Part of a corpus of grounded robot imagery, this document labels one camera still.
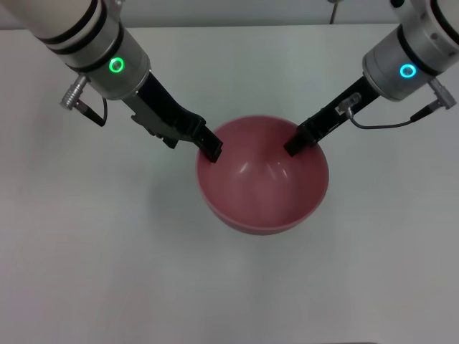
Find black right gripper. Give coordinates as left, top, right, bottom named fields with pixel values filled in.
left=283, top=75, right=381, bottom=158

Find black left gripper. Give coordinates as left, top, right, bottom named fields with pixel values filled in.
left=135, top=70, right=224, bottom=164

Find pink plastic bowl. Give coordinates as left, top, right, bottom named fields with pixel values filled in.
left=195, top=114, right=330, bottom=237

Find grey right gripper cable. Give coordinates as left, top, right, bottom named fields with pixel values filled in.
left=336, top=80, right=457, bottom=130

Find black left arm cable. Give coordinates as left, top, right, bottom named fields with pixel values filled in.
left=60, top=74, right=108, bottom=128

